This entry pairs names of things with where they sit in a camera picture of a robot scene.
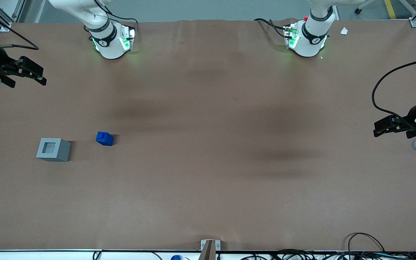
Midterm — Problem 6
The blue plastic part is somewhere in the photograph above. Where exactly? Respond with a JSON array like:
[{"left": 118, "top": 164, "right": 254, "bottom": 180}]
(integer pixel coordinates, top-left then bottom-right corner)
[{"left": 96, "top": 131, "right": 114, "bottom": 146}]

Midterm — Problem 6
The gray square base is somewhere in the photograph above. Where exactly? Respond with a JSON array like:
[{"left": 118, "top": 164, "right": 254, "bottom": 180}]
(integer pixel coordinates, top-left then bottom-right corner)
[{"left": 36, "top": 138, "right": 72, "bottom": 162}]

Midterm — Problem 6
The brown table cover sheet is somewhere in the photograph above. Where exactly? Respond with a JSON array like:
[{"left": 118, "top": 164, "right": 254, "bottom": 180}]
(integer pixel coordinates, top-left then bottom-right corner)
[{"left": 0, "top": 18, "right": 416, "bottom": 252}]

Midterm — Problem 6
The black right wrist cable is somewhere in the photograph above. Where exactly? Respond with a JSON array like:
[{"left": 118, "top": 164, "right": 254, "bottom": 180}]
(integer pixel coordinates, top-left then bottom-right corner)
[{"left": 0, "top": 5, "right": 39, "bottom": 50}]

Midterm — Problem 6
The long black left wrist cable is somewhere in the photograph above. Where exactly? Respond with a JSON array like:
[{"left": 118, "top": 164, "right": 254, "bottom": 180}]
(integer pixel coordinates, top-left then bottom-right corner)
[{"left": 372, "top": 57, "right": 416, "bottom": 132}]

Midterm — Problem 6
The black looped table cable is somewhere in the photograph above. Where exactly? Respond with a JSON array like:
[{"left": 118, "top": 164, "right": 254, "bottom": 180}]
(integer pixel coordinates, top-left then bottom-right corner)
[{"left": 346, "top": 233, "right": 386, "bottom": 253}]

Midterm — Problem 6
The black left arm base cable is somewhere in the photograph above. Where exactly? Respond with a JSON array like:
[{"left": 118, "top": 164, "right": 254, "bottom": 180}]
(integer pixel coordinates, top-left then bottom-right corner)
[{"left": 254, "top": 18, "right": 289, "bottom": 38}]

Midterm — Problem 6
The black cable bundle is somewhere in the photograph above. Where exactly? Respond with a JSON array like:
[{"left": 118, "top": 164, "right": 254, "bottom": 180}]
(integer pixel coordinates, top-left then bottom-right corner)
[{"left": 240, "top": 248, "right": 416, "bottom": 260}]

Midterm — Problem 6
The gray metal bracket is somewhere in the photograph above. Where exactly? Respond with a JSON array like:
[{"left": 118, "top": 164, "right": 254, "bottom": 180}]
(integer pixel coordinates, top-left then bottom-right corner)
[{"left": 200, "top": 239, "right": 221, "bottom": 251}]

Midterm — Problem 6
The brown post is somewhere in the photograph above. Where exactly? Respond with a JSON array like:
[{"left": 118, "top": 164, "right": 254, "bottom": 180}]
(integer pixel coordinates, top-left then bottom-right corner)
[{"left": 198, "top": 240, "right": 216, "bottom": 260}]

